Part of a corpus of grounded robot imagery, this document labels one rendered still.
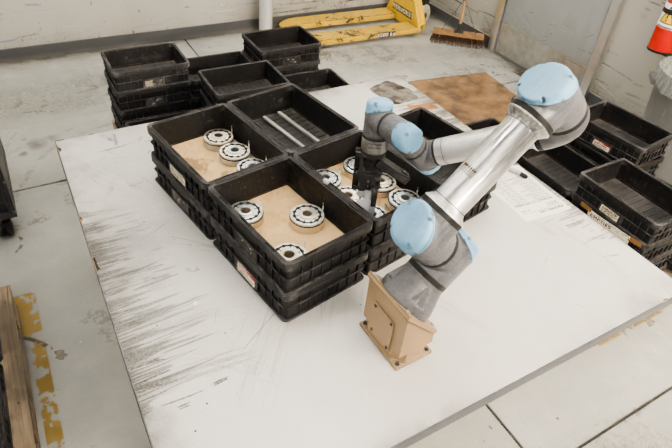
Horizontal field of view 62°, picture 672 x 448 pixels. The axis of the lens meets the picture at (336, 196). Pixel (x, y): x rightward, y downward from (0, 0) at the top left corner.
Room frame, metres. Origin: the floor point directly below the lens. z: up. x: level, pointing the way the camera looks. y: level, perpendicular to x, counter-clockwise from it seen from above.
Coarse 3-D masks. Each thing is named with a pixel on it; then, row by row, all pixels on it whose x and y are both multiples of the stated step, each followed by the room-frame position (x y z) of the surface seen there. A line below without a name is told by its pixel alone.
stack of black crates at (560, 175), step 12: (528, 156) 2.47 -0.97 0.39; (540, 156) 2.50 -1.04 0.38; (552, 156) 2.50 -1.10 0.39; (564, 156) 2.44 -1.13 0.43; (576, 156) 2.39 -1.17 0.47; (528, 168) 2.28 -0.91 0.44; (540, 168) 2.23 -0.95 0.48; (552, 168) 2.40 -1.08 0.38; (564, 168) 2.41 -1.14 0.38; (576, 168) 2.37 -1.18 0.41; (588, 168) 2.32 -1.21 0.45; (552, 180) 2.15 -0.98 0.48; (564, 180) 2.31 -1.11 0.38; (576, 180) 2.32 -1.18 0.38; (564, 192) 2.08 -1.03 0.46
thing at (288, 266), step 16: (240, 176) 1.33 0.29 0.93; (208, 192) 1.26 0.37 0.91; (336, 192) 1.30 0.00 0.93; (224, 208) 1.19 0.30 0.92; (352, 208) 1.23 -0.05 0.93; (240, 224) 1.13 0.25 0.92; (368, 224) 1.17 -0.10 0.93; (256, 240) 1.08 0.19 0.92; (336, 240) 1.09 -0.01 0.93; (352, 240) 1.13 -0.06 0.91; (272, 256) 1.02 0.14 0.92; (304, 256) 1.02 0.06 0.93; (320, 256) 1.05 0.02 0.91
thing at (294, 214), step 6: (300, 204) 1.31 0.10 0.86; (306, 204) 1.32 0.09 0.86; (312, 204) 1.32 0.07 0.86; (294, 210) 1.28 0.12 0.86; (318, 210) 1.30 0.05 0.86; (294, 216) 1.26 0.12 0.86; (318, 216) 1.27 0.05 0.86; (294, 222) 1.23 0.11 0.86; (300, 222) 1.23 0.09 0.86; (306, 222) 1.24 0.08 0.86; (312, 222) 1.24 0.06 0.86; (318, 222) 1.24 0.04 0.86
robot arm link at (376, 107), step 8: (368, 104) 1.36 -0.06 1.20; (376, 104) 1.35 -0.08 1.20; (384, 104) 1.34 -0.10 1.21; (392, 104) 1.36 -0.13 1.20; (368, 112) 1.35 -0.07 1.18; (376, 112) 1.33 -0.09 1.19; (384, 112) 1.34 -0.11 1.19; (392, 112) 1.37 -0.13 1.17; (368, 120) 1.34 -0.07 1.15; (376, 120) 1.32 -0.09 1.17; (368, 128) 1.34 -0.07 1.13; (376, 128) 1.31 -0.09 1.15; (368, 136) 1.33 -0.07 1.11; (376, 136) 1.33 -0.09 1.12
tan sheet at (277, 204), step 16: (272, 192) 1.40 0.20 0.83; (288, 192) 1.41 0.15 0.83; (272, 208) 1.32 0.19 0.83; (288, 208) 1.33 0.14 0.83; (272, 224) 1.25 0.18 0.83; (288, 224) 1.25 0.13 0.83; (272, 240) 1.18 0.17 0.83; (288, 240) 1.18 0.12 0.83; (304, 240) 1.19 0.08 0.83; (320, 240) 1.20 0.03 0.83
